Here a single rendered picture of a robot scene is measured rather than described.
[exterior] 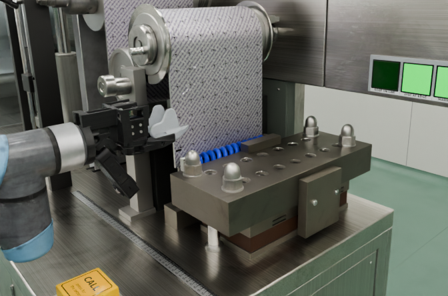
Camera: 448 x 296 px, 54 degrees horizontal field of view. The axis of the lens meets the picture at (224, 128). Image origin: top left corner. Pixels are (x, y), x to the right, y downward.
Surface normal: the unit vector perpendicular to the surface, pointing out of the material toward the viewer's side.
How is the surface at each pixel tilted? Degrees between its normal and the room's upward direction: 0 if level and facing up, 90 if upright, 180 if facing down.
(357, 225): 0
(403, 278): 0
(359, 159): 90
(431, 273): 0
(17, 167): 90
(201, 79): 90
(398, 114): 90
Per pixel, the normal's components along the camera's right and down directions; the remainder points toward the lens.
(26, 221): 0.47, 0.24
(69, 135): 0.44, -0.55
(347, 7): -0.76, 0.20
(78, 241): -0.03, -0.96
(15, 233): 0.09, 0.28
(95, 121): 0.65, 0.20
